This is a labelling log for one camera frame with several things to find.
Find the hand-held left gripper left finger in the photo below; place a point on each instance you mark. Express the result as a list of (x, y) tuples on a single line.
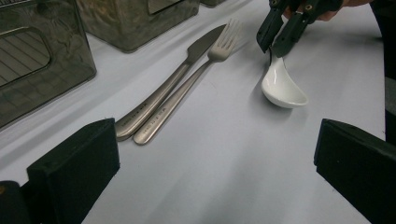
[(74, 171)]

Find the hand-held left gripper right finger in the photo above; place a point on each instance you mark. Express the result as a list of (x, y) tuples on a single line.
[(358, 161)]

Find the white ceramic soup spoon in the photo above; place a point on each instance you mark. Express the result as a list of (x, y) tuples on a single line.
[(280, 90)]

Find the steel table knife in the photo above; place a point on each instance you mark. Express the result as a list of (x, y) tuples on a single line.
[(149, 105)]

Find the smoky clear plastic bin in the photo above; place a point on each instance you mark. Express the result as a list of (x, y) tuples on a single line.
[(134, 28), (37, 77)]

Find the steel fork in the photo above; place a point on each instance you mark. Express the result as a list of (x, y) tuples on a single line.
[(174, 102)]

